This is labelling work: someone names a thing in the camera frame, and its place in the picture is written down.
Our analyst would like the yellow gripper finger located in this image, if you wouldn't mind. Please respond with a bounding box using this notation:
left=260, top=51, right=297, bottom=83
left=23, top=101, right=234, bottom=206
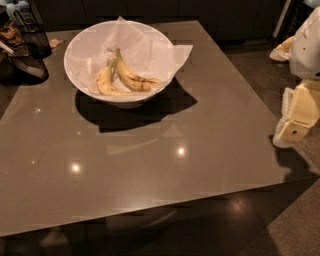
left=277, top=80, right=320, bottom=143

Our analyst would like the spotted banana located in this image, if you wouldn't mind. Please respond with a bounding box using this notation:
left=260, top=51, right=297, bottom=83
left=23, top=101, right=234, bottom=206
left=115, top=48, right=161, bottom=92

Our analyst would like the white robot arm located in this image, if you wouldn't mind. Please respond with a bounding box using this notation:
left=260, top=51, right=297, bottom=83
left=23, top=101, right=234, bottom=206
left=275, top=7, right=320, bottom=143

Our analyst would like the white bowl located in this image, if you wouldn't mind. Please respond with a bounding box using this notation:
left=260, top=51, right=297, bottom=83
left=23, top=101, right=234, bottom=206
left=63, top=20, right=175, bottom=109

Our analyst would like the yellow left banana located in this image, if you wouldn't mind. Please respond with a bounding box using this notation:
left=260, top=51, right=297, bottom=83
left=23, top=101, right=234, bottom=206
left=96, top=60, right=131, bottom=96

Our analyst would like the dark cabinet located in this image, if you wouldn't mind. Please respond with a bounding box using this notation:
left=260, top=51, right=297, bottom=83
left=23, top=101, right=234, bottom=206
left=31, top=0, right=285, bottom=41

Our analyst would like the white paper liner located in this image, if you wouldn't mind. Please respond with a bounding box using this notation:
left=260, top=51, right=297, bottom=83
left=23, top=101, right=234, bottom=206
left=67, top=15, right=194, bottom=98

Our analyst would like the small crumpled wrapper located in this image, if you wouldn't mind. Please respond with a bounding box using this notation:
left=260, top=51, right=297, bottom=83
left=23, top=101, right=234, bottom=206
left=49, top=38, right=62, bottom=49

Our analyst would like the black mesh basket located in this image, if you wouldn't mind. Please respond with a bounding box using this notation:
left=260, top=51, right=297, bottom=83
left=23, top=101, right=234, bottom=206
left=0, top=5, right=49, bottom=84

